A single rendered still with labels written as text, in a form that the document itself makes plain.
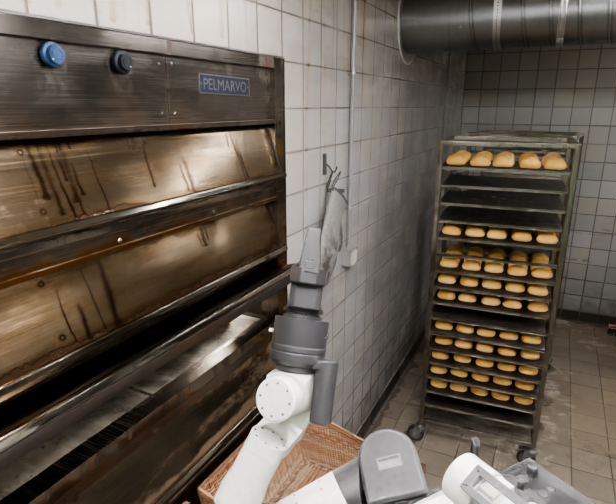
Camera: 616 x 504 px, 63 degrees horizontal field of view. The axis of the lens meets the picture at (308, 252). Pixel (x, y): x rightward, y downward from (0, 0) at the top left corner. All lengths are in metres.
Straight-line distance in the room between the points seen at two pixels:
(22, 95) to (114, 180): 0.25
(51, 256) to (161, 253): 0.33
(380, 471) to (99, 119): 0.88
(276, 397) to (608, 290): 4.69
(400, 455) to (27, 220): 0.77
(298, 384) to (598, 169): 4.46
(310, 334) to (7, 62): 0.71
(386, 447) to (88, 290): 0.71
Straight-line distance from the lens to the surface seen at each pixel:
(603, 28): 2.96
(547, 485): 0.92
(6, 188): 1.05
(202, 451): 1.65
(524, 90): 5.02
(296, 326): 0.77
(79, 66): 1.16
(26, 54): 1.10
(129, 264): 1.27
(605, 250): 5.18
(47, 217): 1.07
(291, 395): 0.76
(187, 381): 1.54
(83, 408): 1.05
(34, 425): 1.00
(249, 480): 0.85
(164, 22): 1.34
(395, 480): 0.87
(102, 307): 1.21
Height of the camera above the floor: 1.95
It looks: 16 degrees down
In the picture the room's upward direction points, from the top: straight up
